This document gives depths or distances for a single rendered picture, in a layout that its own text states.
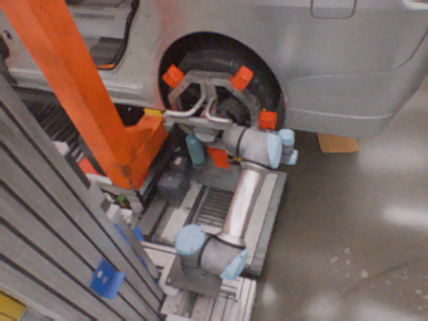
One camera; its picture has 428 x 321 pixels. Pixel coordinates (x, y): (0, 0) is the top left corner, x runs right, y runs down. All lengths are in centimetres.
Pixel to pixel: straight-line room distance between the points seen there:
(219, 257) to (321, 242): 131
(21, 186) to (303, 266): 185
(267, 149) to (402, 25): 75
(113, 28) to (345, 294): 270
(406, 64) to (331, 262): 127
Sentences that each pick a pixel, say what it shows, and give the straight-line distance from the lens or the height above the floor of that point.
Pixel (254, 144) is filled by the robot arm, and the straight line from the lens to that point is 111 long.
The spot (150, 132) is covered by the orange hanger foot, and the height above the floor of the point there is 68.
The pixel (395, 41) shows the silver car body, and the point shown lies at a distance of 157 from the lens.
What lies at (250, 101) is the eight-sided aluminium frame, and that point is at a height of 100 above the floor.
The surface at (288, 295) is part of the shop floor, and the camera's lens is 216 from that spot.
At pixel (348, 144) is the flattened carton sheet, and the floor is 1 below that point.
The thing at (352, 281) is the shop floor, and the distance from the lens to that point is 225.
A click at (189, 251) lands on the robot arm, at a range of 113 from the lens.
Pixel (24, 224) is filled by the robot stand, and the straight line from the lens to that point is 71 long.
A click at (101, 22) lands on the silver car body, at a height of 91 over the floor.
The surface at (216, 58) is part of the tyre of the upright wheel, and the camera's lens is 173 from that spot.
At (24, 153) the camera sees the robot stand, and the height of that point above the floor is 167.
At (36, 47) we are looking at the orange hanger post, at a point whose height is 148.
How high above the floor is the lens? 204
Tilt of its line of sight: 48 degrees down
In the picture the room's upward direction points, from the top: 11 degrees counter-clockwise
